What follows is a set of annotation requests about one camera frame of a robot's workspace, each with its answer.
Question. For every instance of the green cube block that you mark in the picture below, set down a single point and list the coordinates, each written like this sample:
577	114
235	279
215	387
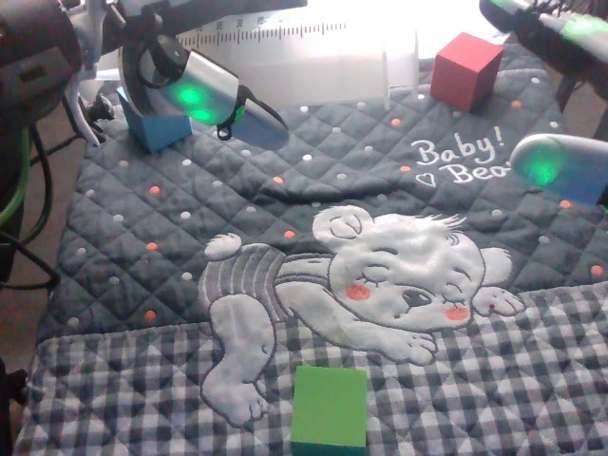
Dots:
328	404

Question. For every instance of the red cube block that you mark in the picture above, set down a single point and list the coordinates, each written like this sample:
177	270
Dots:
468	71

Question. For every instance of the blue cube block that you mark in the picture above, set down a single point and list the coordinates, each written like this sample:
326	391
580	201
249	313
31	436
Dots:
161	133

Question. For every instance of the grey quilt with printed bear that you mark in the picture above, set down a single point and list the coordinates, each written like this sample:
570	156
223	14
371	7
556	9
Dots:
190	247

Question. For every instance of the large clear plastic syringe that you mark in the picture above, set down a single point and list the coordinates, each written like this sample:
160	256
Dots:
309	71

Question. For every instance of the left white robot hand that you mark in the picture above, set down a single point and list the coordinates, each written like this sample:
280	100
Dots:
142	7

